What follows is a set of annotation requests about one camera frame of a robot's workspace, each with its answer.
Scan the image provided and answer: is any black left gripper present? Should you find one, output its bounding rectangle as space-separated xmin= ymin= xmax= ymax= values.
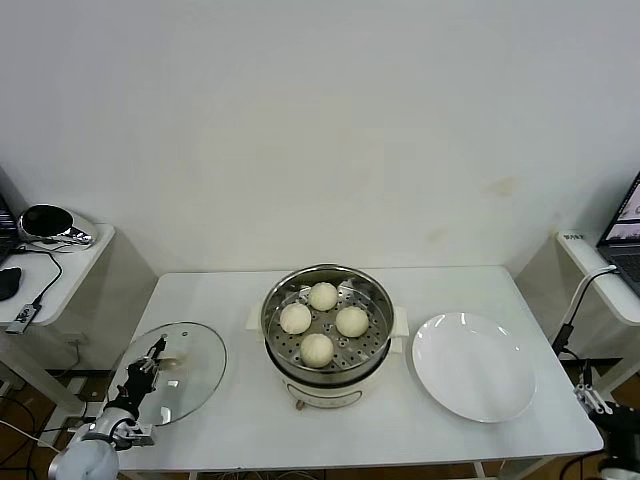
xmin=117 ymin=337 xmax=169 ymax=409

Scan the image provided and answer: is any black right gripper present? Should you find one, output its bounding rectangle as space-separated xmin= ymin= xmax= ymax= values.
xmin=573 ymin=382 xmax=640 ymax=454

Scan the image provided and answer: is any round glass pot lid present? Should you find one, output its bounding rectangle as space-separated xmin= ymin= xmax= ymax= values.
xmin=115 ymin=321 xmax=228 ymax=427

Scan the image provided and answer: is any white steamed baozi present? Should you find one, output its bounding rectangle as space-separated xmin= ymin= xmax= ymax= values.
xmin=334 ymin=306 xmax=371 ymax=338
xmin=307 ymin=281 xmax=339 ymax=312
xmin=278 ymin=302 xmax=312 ymax=335
xmin=299 ymin=333 xmax=335 ymax=368

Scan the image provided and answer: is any stainless steel steamer basket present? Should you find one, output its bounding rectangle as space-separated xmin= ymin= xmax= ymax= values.
xmin=248 ymin=263 xmax=409 ymax=385

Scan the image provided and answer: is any white side desk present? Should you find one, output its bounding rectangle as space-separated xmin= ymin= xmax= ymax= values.
xmin=514 ymin=229 xmax=640 ymax=434
xmin=0 ymin=222 xmax=159 ymax=446

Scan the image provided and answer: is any round white plate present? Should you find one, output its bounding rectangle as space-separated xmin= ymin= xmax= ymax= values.
xmin=411 ymin=312 xmax=538 ymax=424

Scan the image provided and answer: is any small grey usb adapter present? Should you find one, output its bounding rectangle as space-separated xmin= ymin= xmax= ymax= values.
xmin=4 ymin=302 xmax=41 ymax=335

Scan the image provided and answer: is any black computer mouse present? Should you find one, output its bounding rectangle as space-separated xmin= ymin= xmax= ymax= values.
xmin=0 ymin=267 xmax=24 ymax=302

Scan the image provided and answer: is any grey laptop with lit screen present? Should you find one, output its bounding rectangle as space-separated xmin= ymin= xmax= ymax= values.
xmin=596 ymin=172 xmax=640 ymax=294

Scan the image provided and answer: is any chrome and black device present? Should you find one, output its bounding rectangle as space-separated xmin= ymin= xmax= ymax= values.
xmin=17 ymin=203 xmax=97 ymax=250

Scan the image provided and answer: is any cream electric cooker pot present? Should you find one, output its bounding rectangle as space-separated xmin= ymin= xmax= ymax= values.
xmin=263 ymin=334 xmax=404 ymax=412

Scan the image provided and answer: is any black floor cable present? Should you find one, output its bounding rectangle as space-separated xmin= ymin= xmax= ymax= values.
xmin=0 ymin=394 xmax=56 ymax=436
xmin=559 ymin=347 xmax=601 ymax=396

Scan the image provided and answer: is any laptop charger cable with adapter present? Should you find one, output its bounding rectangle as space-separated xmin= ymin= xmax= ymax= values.
xmin=552 ymin=266 xmax=620 ymax=354

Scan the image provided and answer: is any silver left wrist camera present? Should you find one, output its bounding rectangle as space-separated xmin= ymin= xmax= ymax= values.
xmin=117 ymin=421 xmax=156 ymax=450

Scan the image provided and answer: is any black desk cable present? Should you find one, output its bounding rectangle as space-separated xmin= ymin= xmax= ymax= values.
xmin=12 ymin=244 xmax=64 ymax=306

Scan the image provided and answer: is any white floor cable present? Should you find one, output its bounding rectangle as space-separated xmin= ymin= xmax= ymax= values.
xmin=0 ymin=419 xmax=76 ymax=464

